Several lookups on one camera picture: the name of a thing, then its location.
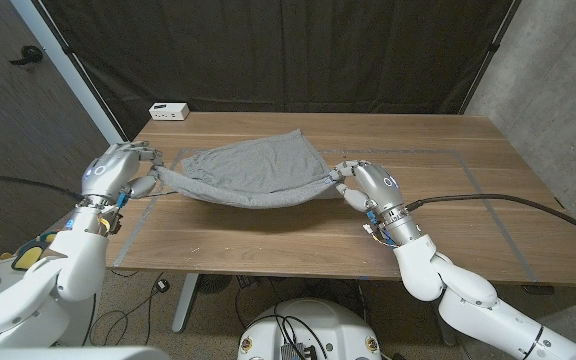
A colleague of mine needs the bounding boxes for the yellow and black floor item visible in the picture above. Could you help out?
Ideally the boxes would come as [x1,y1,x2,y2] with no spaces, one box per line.
[11,230,60,272]

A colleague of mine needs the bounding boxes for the black door handle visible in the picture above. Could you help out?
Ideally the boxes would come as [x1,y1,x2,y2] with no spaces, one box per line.
[9,44,44,66]

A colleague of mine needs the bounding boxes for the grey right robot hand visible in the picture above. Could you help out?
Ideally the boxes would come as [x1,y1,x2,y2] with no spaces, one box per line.
[328,159,405,214]

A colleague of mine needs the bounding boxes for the white table leg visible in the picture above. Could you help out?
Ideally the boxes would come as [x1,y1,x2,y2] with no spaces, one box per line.
[171,272,200,334]

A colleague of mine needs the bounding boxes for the black backdrop stand pole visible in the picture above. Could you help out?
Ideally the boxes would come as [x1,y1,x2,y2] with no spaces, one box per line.
[30,0,132,145]
[458,0,523,116]

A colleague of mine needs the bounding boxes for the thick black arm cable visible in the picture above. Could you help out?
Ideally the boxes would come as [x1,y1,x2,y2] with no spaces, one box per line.
[406,192,576,247]
[0,172,85,201]

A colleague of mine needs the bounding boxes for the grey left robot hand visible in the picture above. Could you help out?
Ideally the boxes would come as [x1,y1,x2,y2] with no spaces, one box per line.
[80,140,165,202]

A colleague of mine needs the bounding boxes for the dark round floor fan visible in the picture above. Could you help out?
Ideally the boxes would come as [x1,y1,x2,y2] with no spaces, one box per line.
[196,273,233,294]

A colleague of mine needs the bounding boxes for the grey fabric shorts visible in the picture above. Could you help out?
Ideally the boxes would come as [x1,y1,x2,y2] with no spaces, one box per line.
[155,128,342,210]

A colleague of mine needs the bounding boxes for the white power strip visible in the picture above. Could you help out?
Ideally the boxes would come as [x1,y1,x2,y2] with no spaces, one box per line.
[148,102,191,122]

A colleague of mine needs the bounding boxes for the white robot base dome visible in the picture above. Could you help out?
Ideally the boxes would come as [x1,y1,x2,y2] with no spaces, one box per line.
[236,298,383,360]

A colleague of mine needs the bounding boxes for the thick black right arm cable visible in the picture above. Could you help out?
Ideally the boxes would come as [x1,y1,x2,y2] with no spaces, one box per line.
[406,192,576,247]

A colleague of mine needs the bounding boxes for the white door frame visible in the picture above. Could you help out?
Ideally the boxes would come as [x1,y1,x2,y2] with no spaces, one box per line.
[10,0,129,156]

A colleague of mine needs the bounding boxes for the dark wooden door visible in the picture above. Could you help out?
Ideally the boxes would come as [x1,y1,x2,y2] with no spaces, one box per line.
[0,0,119,261]

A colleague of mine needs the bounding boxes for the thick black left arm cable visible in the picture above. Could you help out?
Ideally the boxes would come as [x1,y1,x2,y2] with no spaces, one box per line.
[0,172,85,201]

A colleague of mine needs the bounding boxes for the black backdrop curtain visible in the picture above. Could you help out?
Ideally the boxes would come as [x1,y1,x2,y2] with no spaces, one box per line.
[40,0,519,144]

